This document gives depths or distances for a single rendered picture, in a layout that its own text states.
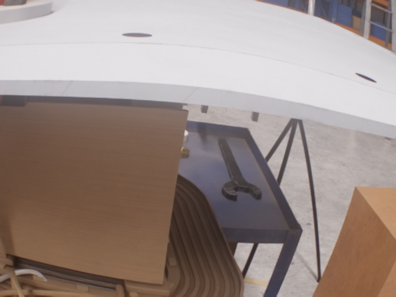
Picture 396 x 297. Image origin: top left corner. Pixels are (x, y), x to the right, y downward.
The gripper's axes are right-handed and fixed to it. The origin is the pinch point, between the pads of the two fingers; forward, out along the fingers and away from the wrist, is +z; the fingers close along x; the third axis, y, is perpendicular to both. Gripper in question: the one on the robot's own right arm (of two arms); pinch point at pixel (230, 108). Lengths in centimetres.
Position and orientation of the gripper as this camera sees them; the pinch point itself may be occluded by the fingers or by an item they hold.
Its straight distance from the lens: 148.4
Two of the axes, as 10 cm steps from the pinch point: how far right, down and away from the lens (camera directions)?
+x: -9.7, -1.4, -1.8
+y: -1.1, -3.7, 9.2
